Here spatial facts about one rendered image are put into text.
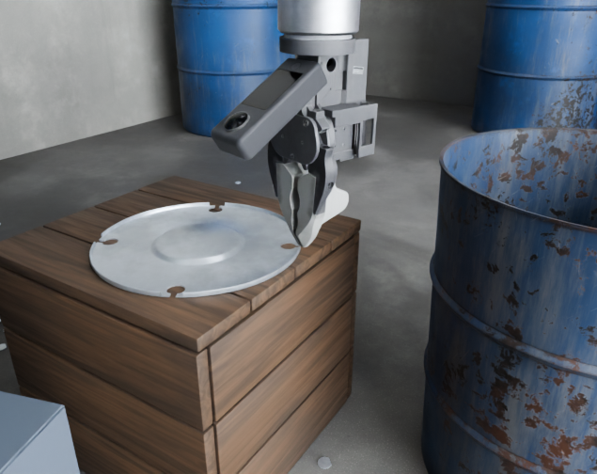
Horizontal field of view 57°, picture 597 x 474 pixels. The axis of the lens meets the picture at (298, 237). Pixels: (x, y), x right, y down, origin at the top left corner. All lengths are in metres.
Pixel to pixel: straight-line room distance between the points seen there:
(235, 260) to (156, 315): 0.15
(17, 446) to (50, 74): 2.45
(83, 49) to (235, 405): 2.33
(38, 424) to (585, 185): 0.85
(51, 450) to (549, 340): 0.49
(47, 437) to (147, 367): 0.32
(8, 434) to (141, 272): 0.39
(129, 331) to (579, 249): 0.49
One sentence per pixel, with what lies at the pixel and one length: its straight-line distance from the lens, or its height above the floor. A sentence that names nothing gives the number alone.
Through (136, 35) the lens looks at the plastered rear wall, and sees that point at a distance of 3.05.
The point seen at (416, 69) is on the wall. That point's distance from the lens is 3.62.
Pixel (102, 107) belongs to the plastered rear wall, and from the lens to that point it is 2.93.
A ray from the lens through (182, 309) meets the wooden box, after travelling 0.65.
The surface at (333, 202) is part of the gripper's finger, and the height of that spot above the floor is 0.48.
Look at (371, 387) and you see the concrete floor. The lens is 1.08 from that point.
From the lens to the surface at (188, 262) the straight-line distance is 0.74.
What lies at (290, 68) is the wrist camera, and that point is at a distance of 0.54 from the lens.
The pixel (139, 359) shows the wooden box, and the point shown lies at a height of 0.29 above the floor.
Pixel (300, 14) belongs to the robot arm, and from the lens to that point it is 0.51.
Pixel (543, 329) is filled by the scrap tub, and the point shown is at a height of 0.35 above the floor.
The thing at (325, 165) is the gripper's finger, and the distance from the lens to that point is 0.52.
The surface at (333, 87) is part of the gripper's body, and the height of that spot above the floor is 0.60.
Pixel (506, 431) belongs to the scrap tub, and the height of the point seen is 0.20.
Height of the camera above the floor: 0.69
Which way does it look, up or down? 25 degrees down
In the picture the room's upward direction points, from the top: straight up
